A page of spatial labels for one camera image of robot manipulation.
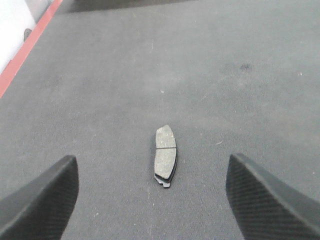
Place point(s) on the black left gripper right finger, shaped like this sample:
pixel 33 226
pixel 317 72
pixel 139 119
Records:
pixel 266 208

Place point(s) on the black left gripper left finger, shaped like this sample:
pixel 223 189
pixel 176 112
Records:
pixel 41 209

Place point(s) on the grey brake pad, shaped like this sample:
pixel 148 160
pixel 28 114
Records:
pixel 166 156

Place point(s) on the red conveyor edge rail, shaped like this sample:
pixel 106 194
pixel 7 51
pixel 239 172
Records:
pixel 15 64

